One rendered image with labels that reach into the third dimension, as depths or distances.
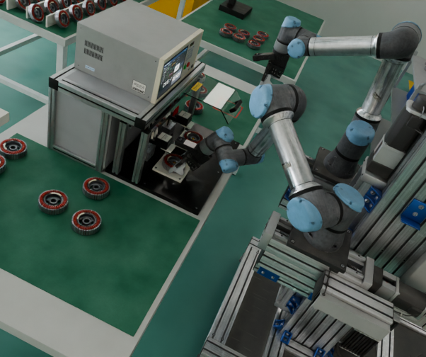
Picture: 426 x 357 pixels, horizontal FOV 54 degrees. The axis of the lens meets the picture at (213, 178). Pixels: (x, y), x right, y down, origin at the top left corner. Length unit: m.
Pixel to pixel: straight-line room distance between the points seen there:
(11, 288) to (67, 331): 0.24
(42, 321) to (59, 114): 0.87
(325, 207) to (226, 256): 1.47
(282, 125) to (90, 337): 0.93
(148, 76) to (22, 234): 0.77
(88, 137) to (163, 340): 1.12
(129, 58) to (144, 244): 0.74
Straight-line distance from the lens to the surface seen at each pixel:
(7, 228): 1.72
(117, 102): 1.74
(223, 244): 2.81
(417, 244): 1.75
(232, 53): 3.40
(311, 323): 2.18
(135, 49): 1.73
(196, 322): 2.43
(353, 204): 1.43
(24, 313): 1.51
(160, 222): 1.78
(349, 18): 7.03
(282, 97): 1.48
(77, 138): 1.93
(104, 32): 1.79
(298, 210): 1.36
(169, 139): 1.93
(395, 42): 1.75
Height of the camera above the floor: 2.06
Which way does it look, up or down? 39 degrees down
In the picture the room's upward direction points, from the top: 21 degrees clockwise
